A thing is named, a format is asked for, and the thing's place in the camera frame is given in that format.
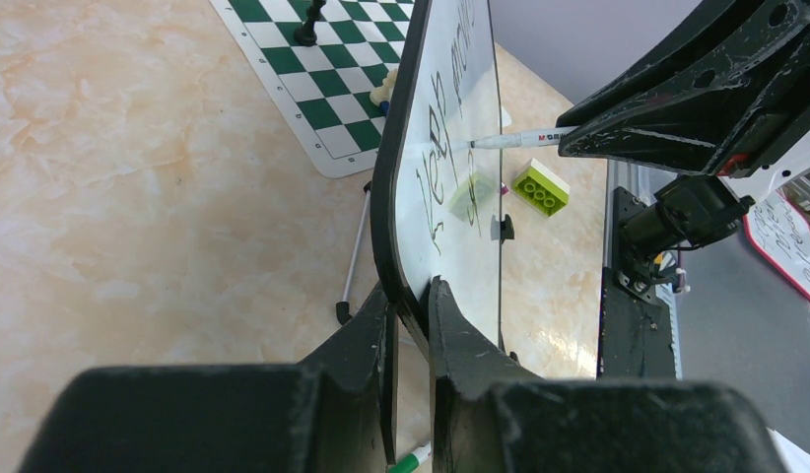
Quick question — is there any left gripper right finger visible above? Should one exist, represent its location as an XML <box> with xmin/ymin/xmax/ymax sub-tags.
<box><xmin>428</xmin><ymin>277</ymin><xmax>785</xmax><ymax>472</ymax></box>

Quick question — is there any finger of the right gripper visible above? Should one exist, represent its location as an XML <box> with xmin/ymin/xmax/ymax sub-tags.
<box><xmin>557</xmin><ymin>0</ymin><xmax>810</xmax><ymax>176</ymax></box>

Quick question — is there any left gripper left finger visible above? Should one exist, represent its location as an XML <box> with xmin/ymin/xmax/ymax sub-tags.
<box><xmin>21</xmin><ymin>286</ymin><xmax>397</xmax><ymax>472</ymax></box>

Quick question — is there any black cap white marker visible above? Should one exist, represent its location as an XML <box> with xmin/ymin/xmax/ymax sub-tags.
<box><xmin>469</xmin><ymin>126</ymin><xmax>576</xmax><ymax>150</ymax></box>

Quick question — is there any white whiteboard black frame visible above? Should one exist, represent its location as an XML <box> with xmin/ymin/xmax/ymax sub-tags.
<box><xmin>370</xmin><ymin>1</ymin><xmax>504</xmax><ymax>350</ymax></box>

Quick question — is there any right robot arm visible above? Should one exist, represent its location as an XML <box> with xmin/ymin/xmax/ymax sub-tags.
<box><xmin>557</xmin><ymin>1</ymin><xmax>810</xmax><ymax>294</ymax></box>

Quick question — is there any red framed whiteboard outside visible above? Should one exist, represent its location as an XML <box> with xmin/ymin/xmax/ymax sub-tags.
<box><xmin>744</xmin><ymin>191</ymin><xmax>810</xmax><ymax>302</ymax></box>

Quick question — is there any green cap marker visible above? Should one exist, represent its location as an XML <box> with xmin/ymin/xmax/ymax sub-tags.
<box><xmin>387</xmin><ymin>442</ymin><xmax>432</xmax><ymax>473</ymax></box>

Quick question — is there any green lego brick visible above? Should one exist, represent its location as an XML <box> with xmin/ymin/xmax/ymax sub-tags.
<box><xmin>510</xmin><ymin>159</ymin><xmax>571</xmax><ymax>217</ymax></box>

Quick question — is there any white chess pawn left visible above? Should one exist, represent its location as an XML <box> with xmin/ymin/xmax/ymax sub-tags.
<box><xmin>370</xmin><ymin>69</ymin><xmax>398</xmax><ymax>106</ymax></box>

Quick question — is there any green white chess mat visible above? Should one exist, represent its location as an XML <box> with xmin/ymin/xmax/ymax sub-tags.
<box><xmin>212</xmin><ymin>0</ymin><xmax>415</xmax><ymax>178</ymax></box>

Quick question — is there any black chess piece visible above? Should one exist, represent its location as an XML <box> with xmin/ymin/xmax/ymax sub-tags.
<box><xmin>294</xmin><ymin>0</ymin><xmax>327</xmax><ymax>47</ymax></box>

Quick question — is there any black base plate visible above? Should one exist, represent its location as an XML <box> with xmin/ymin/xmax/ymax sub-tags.
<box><xmin>596</xmin><ymin>186</ymin><xmax>677</xmax><ymax>379</ymax></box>

